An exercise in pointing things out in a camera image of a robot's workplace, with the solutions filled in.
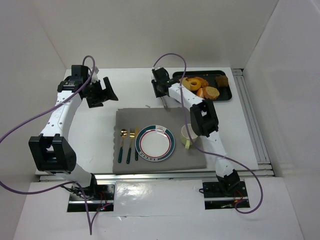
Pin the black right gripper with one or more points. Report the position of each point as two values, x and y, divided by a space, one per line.
162 92

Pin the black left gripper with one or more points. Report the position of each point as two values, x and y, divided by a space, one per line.
99 91

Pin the silver metal tongs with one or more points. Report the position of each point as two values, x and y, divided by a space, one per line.
164 102

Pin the small orange bread roll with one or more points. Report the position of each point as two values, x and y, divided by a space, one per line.
200 93

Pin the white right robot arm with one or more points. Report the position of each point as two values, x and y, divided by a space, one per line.
204 123

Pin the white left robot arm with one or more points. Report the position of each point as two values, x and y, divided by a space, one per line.
51 150

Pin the seeded bread slice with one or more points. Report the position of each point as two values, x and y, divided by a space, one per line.
185 82

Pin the brown crust bread slice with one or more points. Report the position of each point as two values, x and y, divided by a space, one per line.
211 93

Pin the dark brown bread chunk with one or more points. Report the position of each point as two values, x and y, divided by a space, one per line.
222 81

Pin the orange glazed donut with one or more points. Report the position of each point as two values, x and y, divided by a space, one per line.
195 84

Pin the grey cloth placemat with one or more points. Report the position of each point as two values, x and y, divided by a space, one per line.
181 160

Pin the white plate green red rim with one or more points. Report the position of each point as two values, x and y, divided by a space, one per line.
155 143

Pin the pale green mug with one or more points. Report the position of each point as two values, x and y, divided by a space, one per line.
184 137

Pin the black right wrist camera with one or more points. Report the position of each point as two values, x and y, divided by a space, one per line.
160 73

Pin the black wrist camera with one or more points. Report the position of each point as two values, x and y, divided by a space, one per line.
79 73
160 73

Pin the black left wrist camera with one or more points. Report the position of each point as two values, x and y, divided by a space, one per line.
79 73

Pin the gold spoon green handle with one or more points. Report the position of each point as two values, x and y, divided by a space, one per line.
123 134

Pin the gold fork green handle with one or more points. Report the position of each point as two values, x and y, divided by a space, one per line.
132 135

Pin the gold knife green handle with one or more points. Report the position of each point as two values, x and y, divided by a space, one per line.
136 154

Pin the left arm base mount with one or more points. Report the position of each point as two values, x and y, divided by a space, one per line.
102 199

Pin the aluminium rail front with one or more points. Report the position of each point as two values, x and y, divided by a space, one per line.
163 176

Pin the aluminium rail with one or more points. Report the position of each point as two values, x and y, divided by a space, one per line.
257 140
163 176

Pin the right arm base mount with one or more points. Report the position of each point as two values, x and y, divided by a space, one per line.
215 199

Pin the aluminium rail right side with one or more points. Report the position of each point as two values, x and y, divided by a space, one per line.
257 140

